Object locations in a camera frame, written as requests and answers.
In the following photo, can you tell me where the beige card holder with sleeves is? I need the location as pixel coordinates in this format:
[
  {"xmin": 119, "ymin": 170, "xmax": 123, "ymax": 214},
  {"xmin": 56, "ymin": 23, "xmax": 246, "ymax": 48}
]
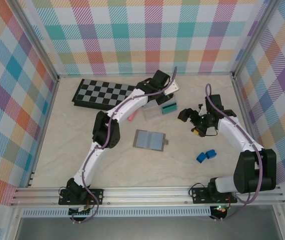
[{"xmin": 132, "ymin": 129, "xmax": 170, "ymax": 152}]

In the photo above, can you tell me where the blue plastic block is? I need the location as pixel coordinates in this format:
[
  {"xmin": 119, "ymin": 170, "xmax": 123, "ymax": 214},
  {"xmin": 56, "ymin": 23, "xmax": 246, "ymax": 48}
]
[
  {"xmin": 196, "ymin": 151, "xmax": 208, "ymax": 164},
  {"xmin": 205, "ymin": 149, "xmax": 218, "ymax": 160}
]

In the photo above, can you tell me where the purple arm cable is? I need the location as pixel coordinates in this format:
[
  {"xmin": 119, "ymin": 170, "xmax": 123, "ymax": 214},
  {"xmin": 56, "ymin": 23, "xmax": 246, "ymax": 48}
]
[
  {"xmin": 204, "ymin": 83, "xmax": 262, "ymax": 222},
  {"xmin": 70, "ymin": 66, "xmax": 178, "ymax": 225}
]

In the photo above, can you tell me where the small circuit board with lights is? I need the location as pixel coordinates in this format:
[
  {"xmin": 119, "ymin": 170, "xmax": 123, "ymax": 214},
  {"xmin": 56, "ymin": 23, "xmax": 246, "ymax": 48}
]
[{"xmin": 211, "ymin": 204, "xmax": 230, "ymax": 215}]

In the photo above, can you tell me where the teal card with black stripe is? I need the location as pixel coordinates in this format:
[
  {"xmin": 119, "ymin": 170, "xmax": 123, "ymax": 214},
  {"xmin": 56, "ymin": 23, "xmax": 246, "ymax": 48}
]
[{"xmin": 160, "ymin": 102, "xmax": 179, "ymax": 117}]

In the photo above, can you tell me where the clear plastic organizer box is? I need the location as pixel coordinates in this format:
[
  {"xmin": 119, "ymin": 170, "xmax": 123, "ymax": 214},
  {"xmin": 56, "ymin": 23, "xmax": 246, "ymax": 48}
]
[{"xmin": 142, "ymin": 96, "xmax": 179, "ymax": 121}]

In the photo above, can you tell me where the white slotted cable duct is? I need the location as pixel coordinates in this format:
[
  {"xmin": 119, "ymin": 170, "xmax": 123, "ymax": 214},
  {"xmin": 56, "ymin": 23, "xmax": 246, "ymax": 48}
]
[{"xmin": 19, "ymin": 208, "xmax": 213, "ymax": 218}]

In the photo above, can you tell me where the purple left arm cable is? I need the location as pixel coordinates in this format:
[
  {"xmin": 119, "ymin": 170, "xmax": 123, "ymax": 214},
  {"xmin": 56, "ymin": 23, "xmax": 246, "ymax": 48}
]
[{"xmin": 70, "ymin": 66, "xmax": 178, "ymax": 225}]

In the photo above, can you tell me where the aluminium frame post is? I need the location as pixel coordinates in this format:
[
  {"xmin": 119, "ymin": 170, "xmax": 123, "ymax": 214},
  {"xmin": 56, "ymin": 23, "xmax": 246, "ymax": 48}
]
[
  {"xmin": 10, "ymin": 0, "xmax": 60, "ymax": 85},
  {"xmin": 231, "ymin": 0, "xmax": 283, "ymax": 79}
]

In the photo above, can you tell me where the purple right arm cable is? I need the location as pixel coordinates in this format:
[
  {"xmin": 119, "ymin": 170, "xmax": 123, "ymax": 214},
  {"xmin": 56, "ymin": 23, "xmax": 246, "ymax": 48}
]
[{"xmin": 204, "ymin": 83, "xmax": 262, "ymax": 222}]

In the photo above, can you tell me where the black and grey chessboard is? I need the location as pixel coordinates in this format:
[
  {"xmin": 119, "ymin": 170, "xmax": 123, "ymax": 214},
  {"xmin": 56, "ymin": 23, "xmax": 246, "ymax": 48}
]
[{"xmin": 71, "ymin": 78, "xmax": 137, "ymax": 111}]

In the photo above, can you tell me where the aluminium mounting rail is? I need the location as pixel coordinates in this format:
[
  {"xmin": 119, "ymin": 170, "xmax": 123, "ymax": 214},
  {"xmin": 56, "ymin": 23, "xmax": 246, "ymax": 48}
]
[{"xmin": 9, "ymin": 186, "xmax": 285, "ymax": 207}]

